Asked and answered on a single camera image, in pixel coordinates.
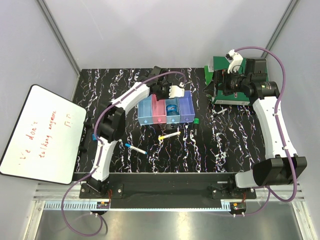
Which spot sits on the green cap grey marker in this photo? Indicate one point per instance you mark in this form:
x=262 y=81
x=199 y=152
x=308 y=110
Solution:
x=195 y=126

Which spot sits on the white whiteboard red writing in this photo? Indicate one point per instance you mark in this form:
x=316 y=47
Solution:
x=45 y=140

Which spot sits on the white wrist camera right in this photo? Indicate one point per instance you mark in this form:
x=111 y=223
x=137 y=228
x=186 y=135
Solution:
x=235 y=61

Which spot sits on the light blue bin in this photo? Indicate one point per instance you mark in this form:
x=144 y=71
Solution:
x=145 y=114
x=174 y=119

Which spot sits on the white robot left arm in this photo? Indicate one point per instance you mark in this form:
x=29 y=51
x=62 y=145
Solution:
x=110 y=125

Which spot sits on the pink bin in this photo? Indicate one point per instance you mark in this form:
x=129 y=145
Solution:
x=159 y=114

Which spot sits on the green ring binder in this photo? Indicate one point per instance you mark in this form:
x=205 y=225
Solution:
x=239 y=99

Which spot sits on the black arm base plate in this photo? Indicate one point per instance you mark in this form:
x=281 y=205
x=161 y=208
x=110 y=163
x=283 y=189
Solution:
x=167 y=191

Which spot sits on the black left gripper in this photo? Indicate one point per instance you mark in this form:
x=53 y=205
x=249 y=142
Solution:
x=167 y=96

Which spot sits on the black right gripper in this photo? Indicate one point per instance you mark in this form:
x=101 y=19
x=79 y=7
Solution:
x=222 y=77

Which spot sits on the yellow cap white marker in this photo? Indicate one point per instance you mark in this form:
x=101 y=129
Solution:
x=169 y=135

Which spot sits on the blue cap white marker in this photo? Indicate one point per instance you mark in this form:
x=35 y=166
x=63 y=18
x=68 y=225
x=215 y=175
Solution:
x=136 y=149

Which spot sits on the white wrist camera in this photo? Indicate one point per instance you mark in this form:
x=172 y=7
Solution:
x=176 y=91
x=235 y=61

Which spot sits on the purple bin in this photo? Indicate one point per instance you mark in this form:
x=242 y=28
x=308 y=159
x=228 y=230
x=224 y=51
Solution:
x=186 y=108

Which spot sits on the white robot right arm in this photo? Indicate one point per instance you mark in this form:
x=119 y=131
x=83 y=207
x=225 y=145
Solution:
x=282 y=164

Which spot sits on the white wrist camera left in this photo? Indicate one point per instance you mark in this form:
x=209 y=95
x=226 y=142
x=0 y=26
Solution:
x=176 y=91

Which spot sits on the small black silver pen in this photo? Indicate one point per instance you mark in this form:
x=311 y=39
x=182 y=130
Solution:
x=218 y=113

